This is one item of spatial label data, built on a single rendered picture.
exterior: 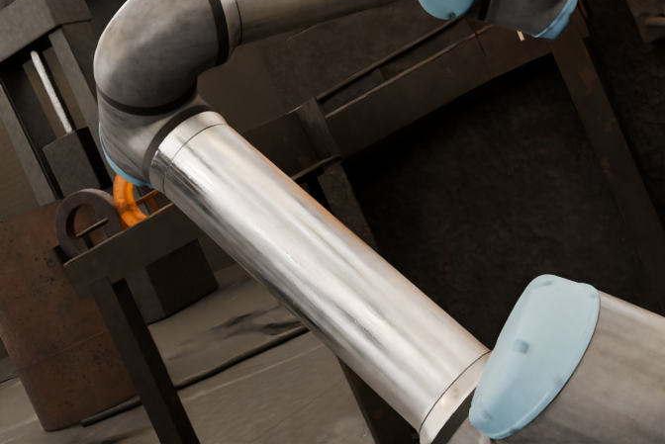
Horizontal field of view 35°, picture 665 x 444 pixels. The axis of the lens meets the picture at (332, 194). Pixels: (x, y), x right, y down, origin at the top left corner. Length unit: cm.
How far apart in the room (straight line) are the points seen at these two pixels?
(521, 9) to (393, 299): 55
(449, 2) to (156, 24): 48
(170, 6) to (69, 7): 634
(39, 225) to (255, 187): 332
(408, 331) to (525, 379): 23
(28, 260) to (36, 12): 327
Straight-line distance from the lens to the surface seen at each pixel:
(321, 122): 188
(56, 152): 760
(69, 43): 735
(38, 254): 442
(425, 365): 104
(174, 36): 114
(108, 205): 241
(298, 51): 222
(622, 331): 86
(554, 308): 86
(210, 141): 118
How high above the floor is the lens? 63
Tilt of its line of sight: 3 degrees down
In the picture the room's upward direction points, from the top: 24 degrees counter-clockwise
